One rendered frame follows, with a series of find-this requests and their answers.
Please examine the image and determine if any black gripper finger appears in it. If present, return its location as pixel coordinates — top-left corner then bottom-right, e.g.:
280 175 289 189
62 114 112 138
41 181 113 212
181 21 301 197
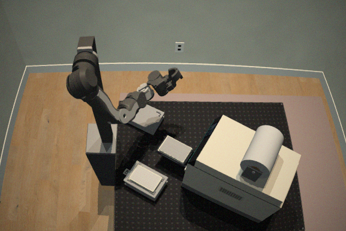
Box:
163 68 177 83
167 69 183 92

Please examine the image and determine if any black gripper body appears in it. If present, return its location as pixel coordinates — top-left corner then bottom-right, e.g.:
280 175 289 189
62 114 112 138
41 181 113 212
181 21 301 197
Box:
138 70 168 96

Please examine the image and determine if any beige foil roll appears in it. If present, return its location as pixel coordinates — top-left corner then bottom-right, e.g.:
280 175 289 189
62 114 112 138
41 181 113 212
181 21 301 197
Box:
240 125 284 179

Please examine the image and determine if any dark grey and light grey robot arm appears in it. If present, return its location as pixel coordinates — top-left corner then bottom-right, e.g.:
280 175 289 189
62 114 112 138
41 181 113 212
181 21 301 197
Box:
66 47 154 124

